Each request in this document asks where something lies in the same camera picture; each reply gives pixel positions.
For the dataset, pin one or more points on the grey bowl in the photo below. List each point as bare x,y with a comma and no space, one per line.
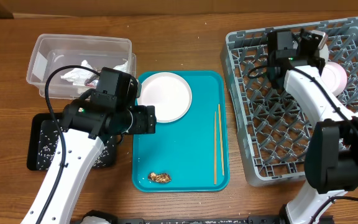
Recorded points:
323,51

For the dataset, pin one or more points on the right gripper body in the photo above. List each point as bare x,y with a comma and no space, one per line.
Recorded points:
320,61

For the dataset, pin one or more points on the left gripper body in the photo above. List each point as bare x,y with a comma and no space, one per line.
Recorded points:
142,121

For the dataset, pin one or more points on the brown food scrap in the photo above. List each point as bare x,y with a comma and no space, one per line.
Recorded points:
162,178

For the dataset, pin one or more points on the clear plastic bin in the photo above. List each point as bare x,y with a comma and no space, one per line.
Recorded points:
52,51

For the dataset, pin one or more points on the white rice pile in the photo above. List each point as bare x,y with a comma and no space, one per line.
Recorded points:
48,142

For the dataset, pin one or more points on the teal plastic tray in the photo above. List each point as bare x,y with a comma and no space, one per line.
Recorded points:
184,149

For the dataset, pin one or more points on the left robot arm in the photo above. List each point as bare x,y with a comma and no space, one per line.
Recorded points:
81,134

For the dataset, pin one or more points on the grey dish rack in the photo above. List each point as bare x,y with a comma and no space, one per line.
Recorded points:
272,131

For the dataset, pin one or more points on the white napkin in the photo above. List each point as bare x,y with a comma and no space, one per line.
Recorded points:
79,76

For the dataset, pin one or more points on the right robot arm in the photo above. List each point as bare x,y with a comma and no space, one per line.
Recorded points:
331,162

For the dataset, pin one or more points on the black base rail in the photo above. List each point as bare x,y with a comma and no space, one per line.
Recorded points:
95,216

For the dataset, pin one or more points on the black tray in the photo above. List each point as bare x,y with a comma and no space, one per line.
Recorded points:
34,139

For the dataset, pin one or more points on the large pink plate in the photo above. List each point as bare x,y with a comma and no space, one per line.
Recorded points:
169,93

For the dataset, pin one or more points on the red foil wrapper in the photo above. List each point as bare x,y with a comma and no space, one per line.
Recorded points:
93,82

